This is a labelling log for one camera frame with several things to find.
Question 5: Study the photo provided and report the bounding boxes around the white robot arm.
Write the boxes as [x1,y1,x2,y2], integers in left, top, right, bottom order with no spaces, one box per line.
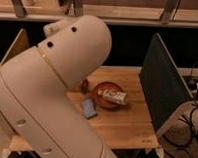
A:
[0,16,117,158]

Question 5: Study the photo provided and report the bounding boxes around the small brown ceramic cup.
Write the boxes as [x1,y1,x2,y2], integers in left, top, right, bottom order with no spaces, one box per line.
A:
[80,79,89,94]

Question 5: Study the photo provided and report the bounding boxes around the red ceramic bowl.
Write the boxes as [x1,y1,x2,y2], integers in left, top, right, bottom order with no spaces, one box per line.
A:
[92,82,123,109]

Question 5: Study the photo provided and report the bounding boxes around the blue rectangular sponge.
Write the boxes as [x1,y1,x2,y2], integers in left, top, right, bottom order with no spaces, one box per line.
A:
[81,98,97,119]

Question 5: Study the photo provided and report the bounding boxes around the dark right divider panel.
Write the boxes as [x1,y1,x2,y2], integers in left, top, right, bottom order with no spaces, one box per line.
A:
[139,33,193,137]

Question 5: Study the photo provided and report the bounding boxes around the wooden left divider panel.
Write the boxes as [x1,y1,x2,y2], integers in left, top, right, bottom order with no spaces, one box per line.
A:
[0,28,29,64]

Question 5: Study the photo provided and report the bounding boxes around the wooden shelf with metal legs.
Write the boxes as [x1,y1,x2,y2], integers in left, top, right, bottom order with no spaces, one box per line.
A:
[0,0,198,28]

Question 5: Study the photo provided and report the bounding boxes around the black cables on floor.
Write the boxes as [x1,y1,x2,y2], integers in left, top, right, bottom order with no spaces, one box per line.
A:
[160,53,198,158]

